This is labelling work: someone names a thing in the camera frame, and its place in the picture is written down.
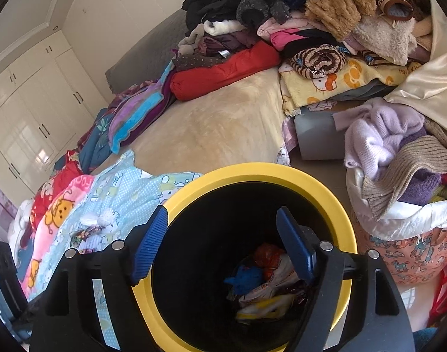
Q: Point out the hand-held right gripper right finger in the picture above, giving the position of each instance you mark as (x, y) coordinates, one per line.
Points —
(293, 242)

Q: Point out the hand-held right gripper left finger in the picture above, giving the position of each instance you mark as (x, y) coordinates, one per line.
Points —
(150, 242)

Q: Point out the white red print plastic bag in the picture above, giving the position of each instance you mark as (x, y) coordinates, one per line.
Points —
(278, 282)

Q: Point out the clear plastic wrapper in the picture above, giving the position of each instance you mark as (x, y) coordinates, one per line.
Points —
(97, 220)

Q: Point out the blue plastic bag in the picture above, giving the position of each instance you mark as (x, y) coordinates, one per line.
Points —
(245, 277)

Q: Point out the purple candy wrapper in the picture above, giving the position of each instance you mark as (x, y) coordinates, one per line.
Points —
(86, 234)

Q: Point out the yellow white wrapper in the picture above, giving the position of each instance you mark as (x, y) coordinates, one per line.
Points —
(260, 306)

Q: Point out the yellow rimmed black trash bin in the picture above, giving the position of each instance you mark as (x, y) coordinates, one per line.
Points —
(245, 170)

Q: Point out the light blue cat print blanket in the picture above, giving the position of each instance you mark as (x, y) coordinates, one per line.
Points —
(135, 187)

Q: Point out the pink bear print blanket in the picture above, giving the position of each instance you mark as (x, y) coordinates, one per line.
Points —
(58, 209)

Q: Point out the blue floral quilt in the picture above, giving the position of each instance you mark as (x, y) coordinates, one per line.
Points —
(95, 143)

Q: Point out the red floral quilt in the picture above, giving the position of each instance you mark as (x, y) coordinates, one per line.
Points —
(44, 198)

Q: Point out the pink printed laundry basket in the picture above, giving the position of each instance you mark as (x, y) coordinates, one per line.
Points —
(410, 253)

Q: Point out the beige bed sheet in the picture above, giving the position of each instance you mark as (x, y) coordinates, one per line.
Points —
(209, 128)

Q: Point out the purple striped pillow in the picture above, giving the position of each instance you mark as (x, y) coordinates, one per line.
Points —
(139, 113)

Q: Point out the white garment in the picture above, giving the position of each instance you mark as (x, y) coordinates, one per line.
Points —
(20, 220)

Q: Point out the lavender sweater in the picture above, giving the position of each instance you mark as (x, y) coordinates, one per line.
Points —
(377, 135)

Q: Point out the purple knit garment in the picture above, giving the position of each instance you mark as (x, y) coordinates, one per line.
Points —
(417, 187)

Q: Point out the beige knit sweater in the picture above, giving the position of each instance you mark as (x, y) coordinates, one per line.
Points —
(410, 168)

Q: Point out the black plastic crate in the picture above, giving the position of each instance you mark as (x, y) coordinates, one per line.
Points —
(3, 271)

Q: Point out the yellow cartoon blanket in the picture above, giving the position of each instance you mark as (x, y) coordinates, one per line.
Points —
(319, 84)

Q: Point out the cream wardrobe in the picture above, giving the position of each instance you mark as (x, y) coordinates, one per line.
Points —
(33, 117)

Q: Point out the red cushion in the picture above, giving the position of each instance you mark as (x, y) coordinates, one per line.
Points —
(227, 69)

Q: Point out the grey headboard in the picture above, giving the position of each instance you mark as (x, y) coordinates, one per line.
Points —
(143, 55)

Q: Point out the pile of clothes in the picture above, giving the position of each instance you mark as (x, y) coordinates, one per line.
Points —
(319, 7)

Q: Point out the pink cartoon wall panel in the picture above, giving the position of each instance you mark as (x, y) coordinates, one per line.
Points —
(0, 198)

